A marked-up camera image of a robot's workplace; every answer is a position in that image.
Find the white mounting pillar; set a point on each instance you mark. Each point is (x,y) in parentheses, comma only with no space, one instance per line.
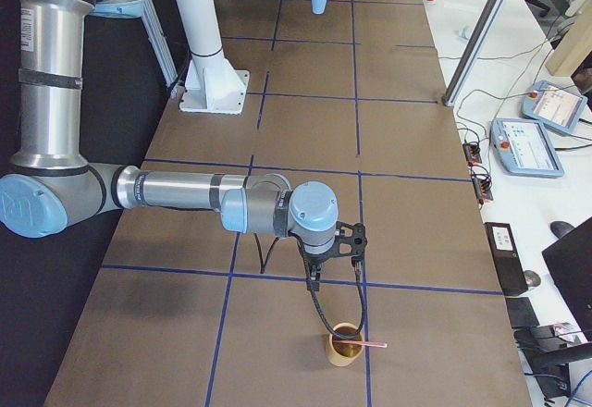
(212,84)

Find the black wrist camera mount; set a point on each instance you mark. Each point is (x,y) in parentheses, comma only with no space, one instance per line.
(350,241)

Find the black power box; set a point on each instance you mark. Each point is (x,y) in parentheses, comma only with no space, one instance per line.
(505,258)

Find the black monitor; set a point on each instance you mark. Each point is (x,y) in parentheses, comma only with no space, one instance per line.
(569,262)

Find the orange black adapter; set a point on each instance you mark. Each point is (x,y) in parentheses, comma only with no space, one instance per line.
(482,187)
(472,153)

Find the white paper cup on side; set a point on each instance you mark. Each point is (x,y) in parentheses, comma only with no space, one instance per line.
(465,33)

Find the orange black adapter far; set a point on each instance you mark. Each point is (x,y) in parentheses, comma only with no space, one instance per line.
(472,153)

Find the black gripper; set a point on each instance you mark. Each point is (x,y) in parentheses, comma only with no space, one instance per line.
(314,259)

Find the black computer mouse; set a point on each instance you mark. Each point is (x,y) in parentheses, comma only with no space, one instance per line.
(560,228)

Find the far teach pendant tablet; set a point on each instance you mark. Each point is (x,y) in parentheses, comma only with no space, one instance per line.
(558,108)

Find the orange black adapter near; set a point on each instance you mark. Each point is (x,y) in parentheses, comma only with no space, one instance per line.
(482,187)

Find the teach pendant tablet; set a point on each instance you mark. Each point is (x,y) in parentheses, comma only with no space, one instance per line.
(558,108)
(524,149)

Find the aluminium frame post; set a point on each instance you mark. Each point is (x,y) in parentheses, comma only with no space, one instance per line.
(472,50)

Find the pink chopstick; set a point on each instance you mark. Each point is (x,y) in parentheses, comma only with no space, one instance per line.
(362,343)

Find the near teach pendant tablet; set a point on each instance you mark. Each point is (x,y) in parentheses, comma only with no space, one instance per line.
(524,149)

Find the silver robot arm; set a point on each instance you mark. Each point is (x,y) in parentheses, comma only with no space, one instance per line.
(124,118)

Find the brown paper table cover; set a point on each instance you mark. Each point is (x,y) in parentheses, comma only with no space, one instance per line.
(183,313)

